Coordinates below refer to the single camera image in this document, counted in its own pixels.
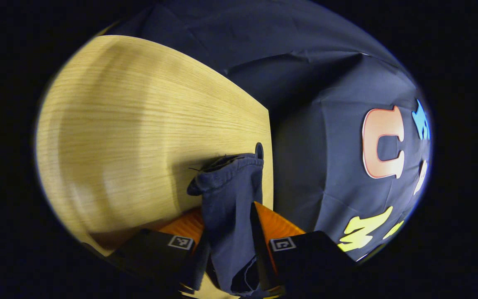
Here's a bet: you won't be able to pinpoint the dark jeans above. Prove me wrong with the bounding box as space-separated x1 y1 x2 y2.
186 153 281 297

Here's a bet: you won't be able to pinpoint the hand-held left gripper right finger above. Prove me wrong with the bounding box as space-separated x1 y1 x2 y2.
249 202 356 297

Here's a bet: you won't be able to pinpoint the black backdrop cloth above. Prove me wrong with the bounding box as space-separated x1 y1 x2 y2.
110 0 433 263

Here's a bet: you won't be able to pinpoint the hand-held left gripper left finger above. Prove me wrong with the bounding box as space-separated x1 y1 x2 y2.
105 207 211 296

